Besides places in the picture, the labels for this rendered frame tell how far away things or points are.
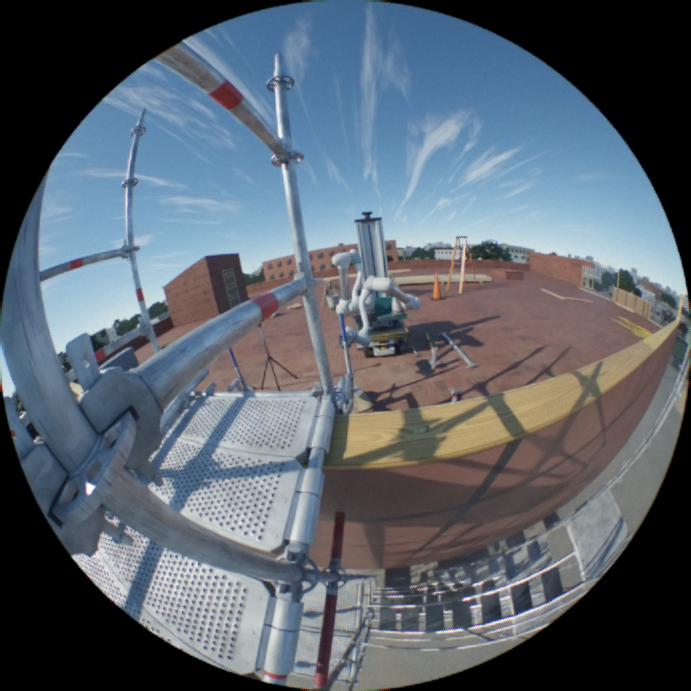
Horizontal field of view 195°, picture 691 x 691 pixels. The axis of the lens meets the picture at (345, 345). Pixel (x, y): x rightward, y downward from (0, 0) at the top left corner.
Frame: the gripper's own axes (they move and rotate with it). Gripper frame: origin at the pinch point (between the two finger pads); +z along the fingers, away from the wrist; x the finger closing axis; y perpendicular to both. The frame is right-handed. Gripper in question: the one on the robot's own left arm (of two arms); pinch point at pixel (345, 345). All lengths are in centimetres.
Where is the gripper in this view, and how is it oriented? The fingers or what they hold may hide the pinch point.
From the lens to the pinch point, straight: 168.2
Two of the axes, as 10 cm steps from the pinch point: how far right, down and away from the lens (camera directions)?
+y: -1.4, -9.0, -4.1
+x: 9.9, -1.0, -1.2
